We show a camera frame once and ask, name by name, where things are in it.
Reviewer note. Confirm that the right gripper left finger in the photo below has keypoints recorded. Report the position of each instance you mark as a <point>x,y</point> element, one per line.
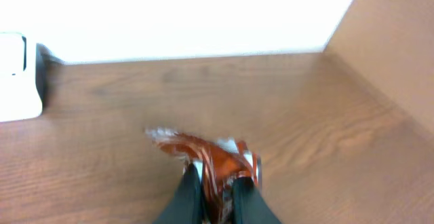
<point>186,205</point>

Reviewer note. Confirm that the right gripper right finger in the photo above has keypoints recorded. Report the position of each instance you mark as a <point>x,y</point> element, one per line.
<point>248,205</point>

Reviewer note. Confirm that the orange snack bar wrapper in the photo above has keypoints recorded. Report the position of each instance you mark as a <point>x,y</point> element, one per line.
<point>220,163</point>

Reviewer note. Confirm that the white barcode scanner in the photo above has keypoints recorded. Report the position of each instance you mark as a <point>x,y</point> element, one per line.
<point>23,78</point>

